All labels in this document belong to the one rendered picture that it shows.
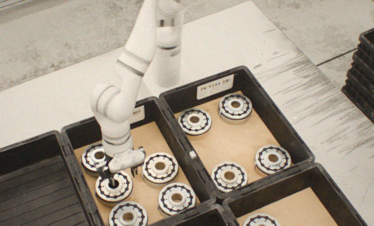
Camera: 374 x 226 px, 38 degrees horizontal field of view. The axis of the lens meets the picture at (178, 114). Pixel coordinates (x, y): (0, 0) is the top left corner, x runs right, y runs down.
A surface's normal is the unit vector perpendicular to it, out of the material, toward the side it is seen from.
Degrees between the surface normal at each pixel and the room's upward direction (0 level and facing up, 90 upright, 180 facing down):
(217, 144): 0
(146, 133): 0
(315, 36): 0
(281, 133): 90
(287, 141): 90
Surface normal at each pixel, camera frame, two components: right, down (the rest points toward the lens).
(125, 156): -0.02, -0.68
